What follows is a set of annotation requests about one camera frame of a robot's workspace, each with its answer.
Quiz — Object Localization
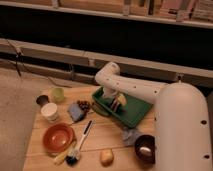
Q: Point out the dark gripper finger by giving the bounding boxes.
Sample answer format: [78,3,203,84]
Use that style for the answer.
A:
[115,101,121,112]
[110,99,117,110]

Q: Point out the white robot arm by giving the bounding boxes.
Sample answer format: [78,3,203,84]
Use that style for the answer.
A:
[95,62,213,171]

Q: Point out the light green plastic cup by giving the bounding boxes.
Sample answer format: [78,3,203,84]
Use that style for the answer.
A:
[51,87,65,103]

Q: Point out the white paper cup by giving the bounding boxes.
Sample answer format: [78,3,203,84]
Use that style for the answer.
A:
[41,103,59,122]

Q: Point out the green plastic tray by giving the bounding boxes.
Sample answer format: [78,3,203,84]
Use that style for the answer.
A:
[92,87,152,128]

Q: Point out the dark grape bunch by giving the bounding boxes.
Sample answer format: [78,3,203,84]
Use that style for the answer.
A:
[77,100,91,113]

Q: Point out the dark brown bowl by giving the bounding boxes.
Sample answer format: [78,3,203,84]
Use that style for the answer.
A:
[135,135,155,164]

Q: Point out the yellow potato toy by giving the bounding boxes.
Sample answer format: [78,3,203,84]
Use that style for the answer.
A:
[100,149,114,167]

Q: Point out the wooden board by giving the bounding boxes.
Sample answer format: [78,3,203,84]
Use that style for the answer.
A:
[23,86,155,171]

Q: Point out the orange bowl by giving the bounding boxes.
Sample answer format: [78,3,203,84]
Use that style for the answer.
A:
[42,123,75,153]

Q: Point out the white dish brush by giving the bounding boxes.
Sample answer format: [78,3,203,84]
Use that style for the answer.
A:
[65,120,93,166]

